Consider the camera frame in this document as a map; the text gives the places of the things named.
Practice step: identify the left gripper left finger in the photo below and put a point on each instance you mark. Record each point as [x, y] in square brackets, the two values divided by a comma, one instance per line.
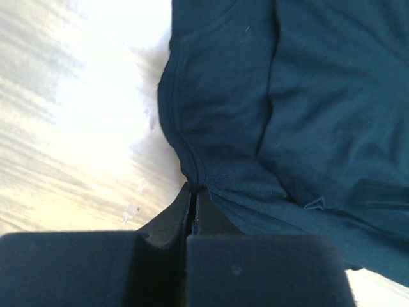
[98, 268]

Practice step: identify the black t shirt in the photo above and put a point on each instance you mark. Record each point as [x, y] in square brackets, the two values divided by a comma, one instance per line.
[294, 116]

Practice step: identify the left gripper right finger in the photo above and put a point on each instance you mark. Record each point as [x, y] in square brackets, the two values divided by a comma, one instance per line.
[224, 267]

